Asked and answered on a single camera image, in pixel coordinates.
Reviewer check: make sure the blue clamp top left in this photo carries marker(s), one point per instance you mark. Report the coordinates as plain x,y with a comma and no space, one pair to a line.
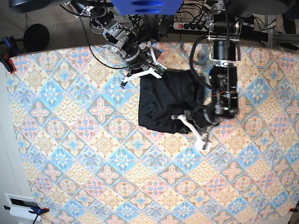
11,42

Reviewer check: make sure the aluminium frame post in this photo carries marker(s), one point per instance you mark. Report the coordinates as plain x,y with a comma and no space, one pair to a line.
277,34

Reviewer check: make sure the blue clamp bottom left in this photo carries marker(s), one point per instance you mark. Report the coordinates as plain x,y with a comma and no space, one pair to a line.
35,211

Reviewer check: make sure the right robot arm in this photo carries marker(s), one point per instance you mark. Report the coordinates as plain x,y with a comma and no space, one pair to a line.
131,41

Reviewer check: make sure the black round stool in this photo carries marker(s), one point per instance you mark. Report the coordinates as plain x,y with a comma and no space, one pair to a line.
36,38

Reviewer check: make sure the blue clamp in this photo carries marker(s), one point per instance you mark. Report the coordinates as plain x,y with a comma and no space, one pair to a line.
35,211
11,42

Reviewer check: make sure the white power strip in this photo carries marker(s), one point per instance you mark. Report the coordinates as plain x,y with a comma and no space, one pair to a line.
190,26

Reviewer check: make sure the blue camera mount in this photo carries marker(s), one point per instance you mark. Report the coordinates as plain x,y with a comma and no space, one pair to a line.
159,7

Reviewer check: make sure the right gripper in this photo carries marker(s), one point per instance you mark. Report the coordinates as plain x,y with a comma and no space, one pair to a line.
141,61

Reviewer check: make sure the black t-shirt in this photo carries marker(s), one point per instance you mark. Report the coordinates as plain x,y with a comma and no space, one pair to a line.
173,94

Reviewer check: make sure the patterned tablecloth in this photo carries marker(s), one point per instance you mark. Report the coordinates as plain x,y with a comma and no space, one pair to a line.
88,161

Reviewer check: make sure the white floor outlet box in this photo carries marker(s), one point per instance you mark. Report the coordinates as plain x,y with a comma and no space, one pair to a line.
20,206

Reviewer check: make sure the orange clamp bottom right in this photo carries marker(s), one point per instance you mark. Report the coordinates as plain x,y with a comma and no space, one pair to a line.
294,210

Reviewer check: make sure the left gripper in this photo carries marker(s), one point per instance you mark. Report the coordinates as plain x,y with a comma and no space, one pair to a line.
201,123

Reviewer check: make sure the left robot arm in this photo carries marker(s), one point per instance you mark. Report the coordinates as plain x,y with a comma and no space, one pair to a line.
223,30

